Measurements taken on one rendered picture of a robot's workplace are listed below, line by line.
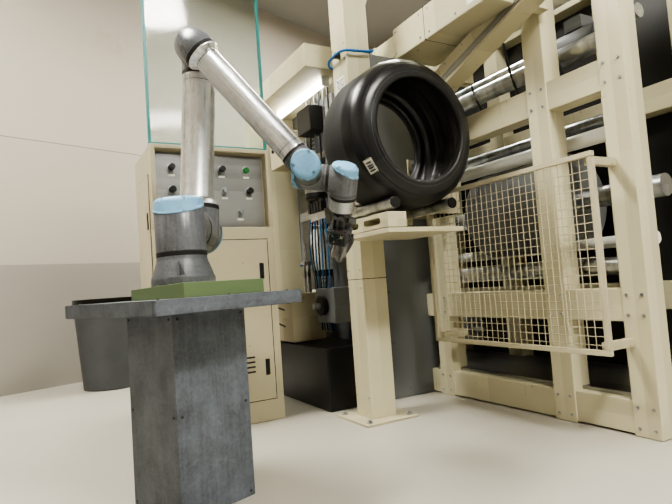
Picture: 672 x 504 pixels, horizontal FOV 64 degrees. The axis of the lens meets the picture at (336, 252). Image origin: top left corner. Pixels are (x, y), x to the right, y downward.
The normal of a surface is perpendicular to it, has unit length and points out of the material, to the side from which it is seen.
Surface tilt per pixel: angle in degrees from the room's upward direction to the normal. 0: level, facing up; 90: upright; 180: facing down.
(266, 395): 90
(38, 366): 90
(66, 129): 90
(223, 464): 90
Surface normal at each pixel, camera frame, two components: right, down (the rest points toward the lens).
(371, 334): 0.48, -0.08
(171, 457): -0.65, 0.00
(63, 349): 0.75, -0.09
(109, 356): 0.30, 0.00
